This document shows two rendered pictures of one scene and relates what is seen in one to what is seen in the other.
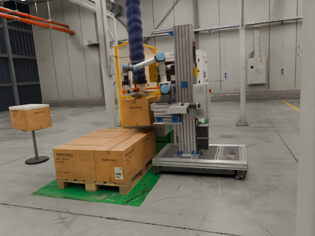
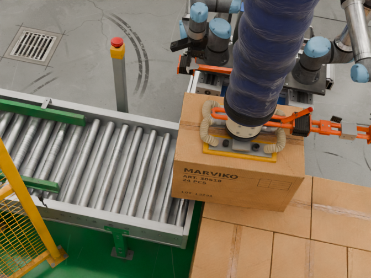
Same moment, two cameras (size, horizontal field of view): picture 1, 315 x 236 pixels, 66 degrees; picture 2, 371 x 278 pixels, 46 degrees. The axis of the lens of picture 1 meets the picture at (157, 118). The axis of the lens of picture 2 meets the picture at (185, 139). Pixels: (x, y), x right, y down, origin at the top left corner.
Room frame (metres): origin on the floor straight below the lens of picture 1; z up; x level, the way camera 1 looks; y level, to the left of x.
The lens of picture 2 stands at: (4.32, 1.36, 2.79)
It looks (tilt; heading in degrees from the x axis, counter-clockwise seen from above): 57 degrees down; 257
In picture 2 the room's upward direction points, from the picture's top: 7 degrees clockwise
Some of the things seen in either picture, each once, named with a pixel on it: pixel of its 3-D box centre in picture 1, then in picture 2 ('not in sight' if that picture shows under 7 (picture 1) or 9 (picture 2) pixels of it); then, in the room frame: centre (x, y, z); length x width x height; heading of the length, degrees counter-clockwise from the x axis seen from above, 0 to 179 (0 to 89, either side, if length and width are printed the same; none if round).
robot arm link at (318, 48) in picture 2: not in sight; (316, 52); (3.35, -0.12, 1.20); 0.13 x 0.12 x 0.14; 0
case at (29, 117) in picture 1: (30, 116); not in sight; (4.26, 2.25, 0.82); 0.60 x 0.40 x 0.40; 54
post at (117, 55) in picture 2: not in sight; (122, 101); (4.35, -0.43, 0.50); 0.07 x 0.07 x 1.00; 72
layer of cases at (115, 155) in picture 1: (110, 151); (298, 268); (3.42, 0.71, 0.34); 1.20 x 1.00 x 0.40; 162
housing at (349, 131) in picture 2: not in sight; (347, 131); (3.34, 0.36, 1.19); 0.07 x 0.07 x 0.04; 76
